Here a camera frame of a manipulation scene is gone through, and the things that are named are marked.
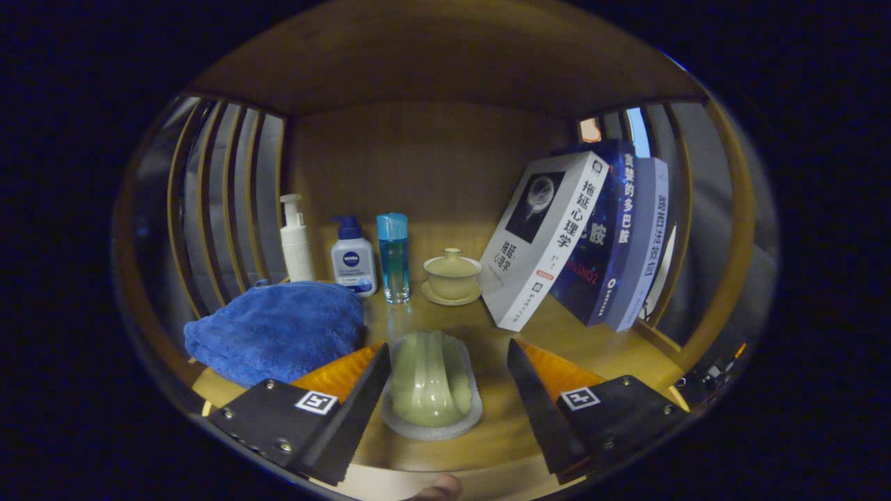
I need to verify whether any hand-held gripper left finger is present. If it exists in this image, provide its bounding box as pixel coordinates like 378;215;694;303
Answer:
207;342;393;486

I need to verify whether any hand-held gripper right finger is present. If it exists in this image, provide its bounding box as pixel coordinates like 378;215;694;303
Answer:
506;339;691;486

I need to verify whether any wooden countertop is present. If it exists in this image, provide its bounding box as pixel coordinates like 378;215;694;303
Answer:
188;278;690;481

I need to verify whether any wooden cabinet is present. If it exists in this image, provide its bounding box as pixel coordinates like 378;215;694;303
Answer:
111;0;759;418

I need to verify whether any blue folded towel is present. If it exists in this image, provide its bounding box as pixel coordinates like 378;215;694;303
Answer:
183;280;366;388

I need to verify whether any white bottle blue cap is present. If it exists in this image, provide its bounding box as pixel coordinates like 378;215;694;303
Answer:
330;215;379;299

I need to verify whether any blue transparent bottle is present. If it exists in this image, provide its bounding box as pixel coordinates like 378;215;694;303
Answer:
376;212;411;305

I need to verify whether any white book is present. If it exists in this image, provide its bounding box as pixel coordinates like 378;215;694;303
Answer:
479;151;610;333

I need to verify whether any beige lidded teacup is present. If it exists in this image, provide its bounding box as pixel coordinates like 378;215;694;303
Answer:
421;247;483;307

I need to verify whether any black electronic equipment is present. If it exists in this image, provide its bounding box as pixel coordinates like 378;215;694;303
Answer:
686;341;749;408

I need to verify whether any white pump bottle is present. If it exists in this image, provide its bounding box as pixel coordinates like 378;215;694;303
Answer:
279;193;316;283

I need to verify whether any dark blue book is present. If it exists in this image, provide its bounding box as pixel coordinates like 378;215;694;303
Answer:
550;138;638;327

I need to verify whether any light blue book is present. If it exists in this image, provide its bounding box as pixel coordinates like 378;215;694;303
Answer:
604;157;670;333

